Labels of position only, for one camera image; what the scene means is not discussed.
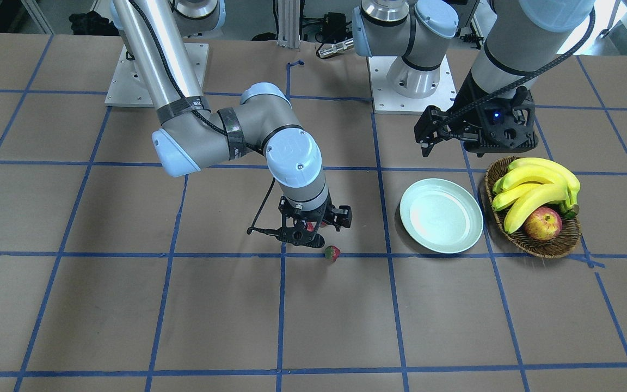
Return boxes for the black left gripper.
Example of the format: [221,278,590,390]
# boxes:
[414,87,538,157]

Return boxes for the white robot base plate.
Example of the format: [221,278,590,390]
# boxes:
[104,42,210,107]

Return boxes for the light green plate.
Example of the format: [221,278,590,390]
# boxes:
[399,178,483,254]

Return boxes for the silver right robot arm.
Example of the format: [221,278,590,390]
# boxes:
[111,1,353,248]

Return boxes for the red apple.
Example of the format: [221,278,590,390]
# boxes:
[522,206,563,241]

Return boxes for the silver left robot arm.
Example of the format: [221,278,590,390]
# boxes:
[352,1,595,157]

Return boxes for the yellow banana bunch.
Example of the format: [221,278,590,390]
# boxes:
[490,158,581,234]

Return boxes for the woven wicker basket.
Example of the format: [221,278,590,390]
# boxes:
[481,156,581,259]

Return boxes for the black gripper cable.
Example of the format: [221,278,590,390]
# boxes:
[128,0,292,237]

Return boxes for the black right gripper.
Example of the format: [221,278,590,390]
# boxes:
[276,198,353,248]

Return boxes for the aluminium frame post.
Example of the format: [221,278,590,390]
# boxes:
[275,0,302,50]

